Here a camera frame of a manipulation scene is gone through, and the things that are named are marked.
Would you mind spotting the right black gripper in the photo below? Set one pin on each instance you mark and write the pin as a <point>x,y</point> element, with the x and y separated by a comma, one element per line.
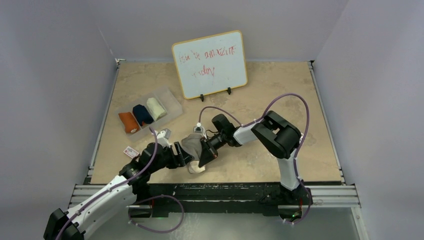
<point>208,153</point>

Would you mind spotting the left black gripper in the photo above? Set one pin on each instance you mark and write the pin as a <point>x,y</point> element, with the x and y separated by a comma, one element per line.
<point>180,159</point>

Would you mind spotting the grey underwear with beige band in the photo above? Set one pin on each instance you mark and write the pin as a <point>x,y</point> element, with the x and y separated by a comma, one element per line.
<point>192,145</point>

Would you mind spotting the pale yellow underwear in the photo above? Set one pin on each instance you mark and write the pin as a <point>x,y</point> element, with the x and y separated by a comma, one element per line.
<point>155,108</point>

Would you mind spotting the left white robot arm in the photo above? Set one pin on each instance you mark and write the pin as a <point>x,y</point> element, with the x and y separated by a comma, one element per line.
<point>126,188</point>

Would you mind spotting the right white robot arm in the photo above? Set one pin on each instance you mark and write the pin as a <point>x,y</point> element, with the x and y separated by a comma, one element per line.
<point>281,138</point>

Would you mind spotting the orange rolled underwear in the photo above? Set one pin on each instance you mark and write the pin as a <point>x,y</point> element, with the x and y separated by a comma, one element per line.
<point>131,125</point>

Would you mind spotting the navy rolled underwear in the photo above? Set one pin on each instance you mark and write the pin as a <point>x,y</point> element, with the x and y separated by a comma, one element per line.
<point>142,115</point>

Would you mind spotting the small red white tag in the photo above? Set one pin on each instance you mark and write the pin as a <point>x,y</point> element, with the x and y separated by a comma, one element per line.
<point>131,152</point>

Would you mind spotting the clear plastic divided tray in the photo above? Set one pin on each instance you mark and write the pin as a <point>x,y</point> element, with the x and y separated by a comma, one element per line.
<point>166,99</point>

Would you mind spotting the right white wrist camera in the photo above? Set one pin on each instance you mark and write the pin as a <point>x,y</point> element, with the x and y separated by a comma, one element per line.
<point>199,129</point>

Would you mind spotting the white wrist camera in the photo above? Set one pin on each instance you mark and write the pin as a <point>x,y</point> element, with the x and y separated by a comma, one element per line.
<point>199,129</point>
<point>163,137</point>

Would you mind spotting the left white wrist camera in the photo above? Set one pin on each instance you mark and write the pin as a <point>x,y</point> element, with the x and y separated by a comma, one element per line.
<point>163,137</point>

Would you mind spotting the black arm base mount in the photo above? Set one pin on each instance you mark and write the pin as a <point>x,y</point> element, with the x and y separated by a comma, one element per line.
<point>269,199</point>

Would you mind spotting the whiteboard with yellow frame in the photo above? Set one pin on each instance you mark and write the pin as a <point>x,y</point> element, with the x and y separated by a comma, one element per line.
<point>210,64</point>

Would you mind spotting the aluminium frame rail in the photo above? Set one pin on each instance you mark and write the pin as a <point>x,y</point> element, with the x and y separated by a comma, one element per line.
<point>336,194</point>

